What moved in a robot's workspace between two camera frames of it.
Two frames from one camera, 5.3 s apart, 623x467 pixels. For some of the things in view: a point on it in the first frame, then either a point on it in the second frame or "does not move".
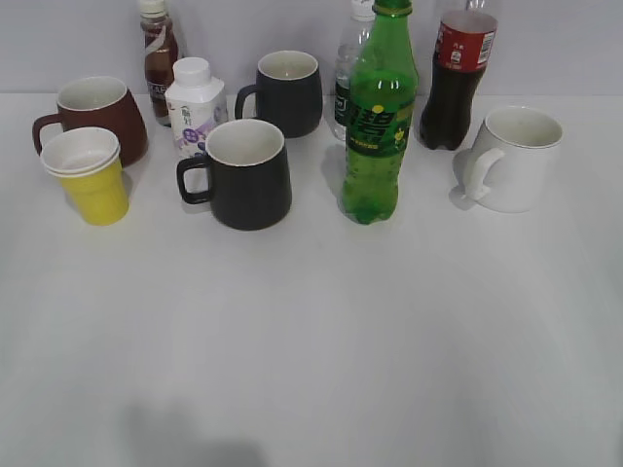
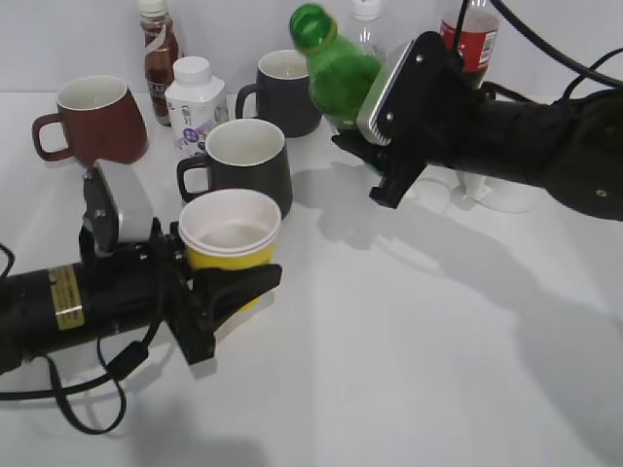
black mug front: (243, 174) does not move
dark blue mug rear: (287, 90) does not move
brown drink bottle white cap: (161, 53) does not move
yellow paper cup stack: (87, 160) → (230, 229)
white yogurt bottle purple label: (196, 104) does not move
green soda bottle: (384, 89) → (340, 71)
